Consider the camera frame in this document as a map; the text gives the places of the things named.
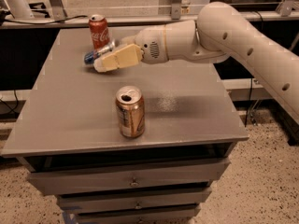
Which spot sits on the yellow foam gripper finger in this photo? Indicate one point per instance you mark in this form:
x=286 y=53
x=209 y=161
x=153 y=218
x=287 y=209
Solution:
x=128 y=40
x=121 y=57

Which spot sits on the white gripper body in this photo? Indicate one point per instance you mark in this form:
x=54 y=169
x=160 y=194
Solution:
x=150 y=46

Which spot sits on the silver blue redbull can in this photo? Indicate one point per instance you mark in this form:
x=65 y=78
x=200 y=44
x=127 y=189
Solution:
x=90 y=57

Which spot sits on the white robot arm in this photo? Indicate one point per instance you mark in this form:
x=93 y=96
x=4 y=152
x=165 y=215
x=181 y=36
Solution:
x=219 y=32

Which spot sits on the red coca-cola can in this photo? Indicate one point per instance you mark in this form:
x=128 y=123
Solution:
x=99 y=30

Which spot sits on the gold soda can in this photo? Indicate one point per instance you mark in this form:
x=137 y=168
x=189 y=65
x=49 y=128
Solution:
x=130 y=109

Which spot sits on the grey drawer cabinet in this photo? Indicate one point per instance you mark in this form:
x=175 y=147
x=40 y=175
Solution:
x=68 y=137

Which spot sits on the white pipe top left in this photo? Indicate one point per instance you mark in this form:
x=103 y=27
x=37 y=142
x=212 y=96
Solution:
x=20 y=9

